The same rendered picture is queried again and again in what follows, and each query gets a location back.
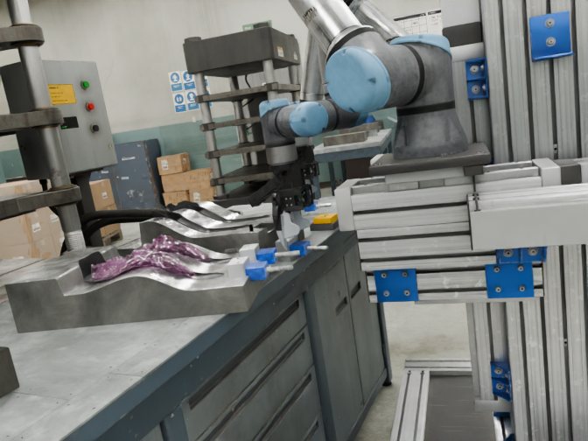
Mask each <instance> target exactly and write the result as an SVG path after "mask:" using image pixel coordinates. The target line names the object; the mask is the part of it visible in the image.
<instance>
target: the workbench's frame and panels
mask: <svg viewBox="0 0 588 441"><path fill-rule="evenodd" d="M318 246H320V247H321V246H328V250H312V251H311V252H310V253H308V254H307V255H305V256H304V257H303V258H301V259H300V260H299V261H297V262H296V263H295V264H293V269H292V270H286V271H285V272H283V273H282V274H281V275H279V276H278V277H277V278H275V279H274V280H273V281H271V282H270V283H268V284H267V285H266V286H264V287H263V288H262V289H260V291H259V292H258V294H257V296H256V298H255V300H254V302H253V304H252V305H251V306H250V308H249V310H248V311H245V312H236V313H229V314H228V315H227V316H226V317H224V318H223V319H221V320H220V321H219V322H218V323H216V324H215V325H213V326H212V327H211V328H209V329H208V330H207V331H205V332H204V333H202V334H201V335H200V336H199V337H198V338H197V339H195V340H194V341H193V342H191V343H190V344H189V345H187V346H186V347H184V348H183V349H182V350H180V351H179V352H178V353H176V354H175V355H174V356H172V357H171V358H170V359H169V360H168V361H166V362H165V363H164V364H162V365H161V366H160V367H158V368H157V369H156V370H154V371H153V372H152V373H150V374H149V375H147V376H146V377H145V378H143V379H142V380H141V381H140V382H139V383H138V384H136V385H135V386H134V387H132V388H131V389H129V390H128V391H127V392H125V393H124V394H123V395H121V396H120V397H118V398H117V399H116V400H115V401H113V402H112V403H111V404H110V405H109V406H107V407H106V408H105V409H103V410H102V411H100V412H99V413H98V414H97V415H95V416H94V417H92V418H91V419H90V420H88V421H87V422H86V423H84V424H83V425H82V426H81V427H80V428H79V429H77V430H76V431H74V432H73V433H72V434H70V435H69V436H68V437H66V438H65V439H63V440H62V441H354V440H355V438H356V436H357V434H358V432H359V430H360V428H361V426H362V424H363V422H364V420H365V418H366V416H367V414H368V412H369V410H370V408H371V407H372V405H373V403H374V401H375V398H376V397H377V395H378V393H379V391H380V389H381V387H382V386H384V387H387V386H390V385H391V383H392V382H391V380H392V378H393V375H392V368H391V361H390V354H389V341H388V334H387V327H386V319H385V312H384V305H383V303H370V302H369V300H368V287H367V280H366V274H365V271H362V270H361V266H360V260H359V253H358V247H357V240H356V233H355V230H352V231H340V230H338V231H337V232H336V233H335V234H333V235H332V236H330V237H329V238H328V239H326V240H325V241H323V242H322V243H321V244H319V245H318Z"/></svg>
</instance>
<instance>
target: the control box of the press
mask: <svg viewBox="0 0 588 441"><path fill-rule="evenodd" d="M42 63H43V67H44V71H45V77H46V81H47V85H48V89H49V93H50V96H51V100H52V106H53V107H55V108H59V109H61V112H62V115H63V119H64V122H63V124H62V125H60V126H59V127H58V130H59V136H60V141H61V144H62V148H63V151H64V155H65V160H66V166H67V169H68V173H69V178H70V181H71V184H74V185H77V186H79V187H80V193H81V197H82V199H81V200H80V201H79V202H78V203H76V206H77V210H78V215H79V218H80V217H81V216H82V215H84V214H87V213H91V212H93V211H95V203H94V200H93V195H92V192H91V188H90V184H89V179H90V176H91V172H100V171H101V170H103V168H104V167H109V166H112V165H116V164H118V162H117V157H116V150H115V146H114V142H113V137H112V134H111V129H110V126H109V119H108V114H107V110H106V106H105V101H104V98H103V93H102V86H101V82H100V78H99V74H98V70H97V65H96V62H93V61H75V60H48V59H42ZM0 74H1V78H2V82H3V88H4V92H5V95H6V99H7V102H8V106H9V110H10V113H11V114H19V113H27V112H28V111H30V110H31V109H32V105H31V101H30V97H29V94H28V89H27V86H26V82H25V76H24V72H23V68H22V65H21V61H19V62H15V63H12V64H9V65H5V66H0ZM16 132H17V134H16V137H17V143H18V147H19V150H20V154H21V158H22V161H23V165H24V171H25V174H26V177H27V180H28V181H31V180H39V183H40V184H41V185H42V189H43V191H46V190H48V187H47V183H48V181H47V180H48V179H49V175H48V171H47V168H46V161H45V158H44V154H43V151H42V147H41V143H40V139H39V133H38V131H37V130H35V129H24V130H19V131H16ZM87 246H92V247H93V248H95V247H103V246H104V245H103V240H102V234H101V230H100V229H99V230H97V231H96V232H95V233H94V234H92V236H91V237H90V238H89V239H88V241H87V243H86V247H87Z"/></svg>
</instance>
